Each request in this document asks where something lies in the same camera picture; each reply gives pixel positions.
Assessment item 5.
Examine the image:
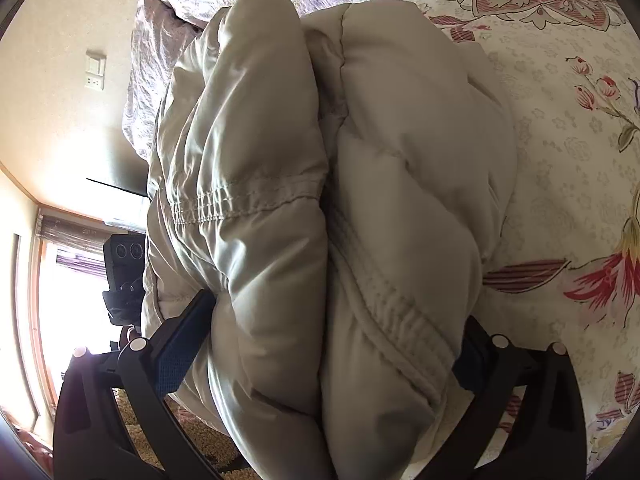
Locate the dark flat panel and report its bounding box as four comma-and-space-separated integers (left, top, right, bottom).
86, 176, 151, 200

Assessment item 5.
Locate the floral bedspread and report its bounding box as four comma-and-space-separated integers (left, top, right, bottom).
375, 0, 640, 480

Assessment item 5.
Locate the purple curtain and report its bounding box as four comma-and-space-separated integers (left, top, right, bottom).
40, 216, 108, 283

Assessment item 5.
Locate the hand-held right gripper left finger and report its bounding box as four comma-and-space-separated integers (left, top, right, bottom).
52, 287, 251, 480

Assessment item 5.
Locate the wooden framed window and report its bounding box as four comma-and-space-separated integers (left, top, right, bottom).
30, 212, 121, 411

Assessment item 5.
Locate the beige puffer jacket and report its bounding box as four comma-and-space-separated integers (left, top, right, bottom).
140, 0, 518, 480

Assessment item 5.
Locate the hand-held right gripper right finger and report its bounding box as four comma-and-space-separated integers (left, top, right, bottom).
425, 316, 593, 480

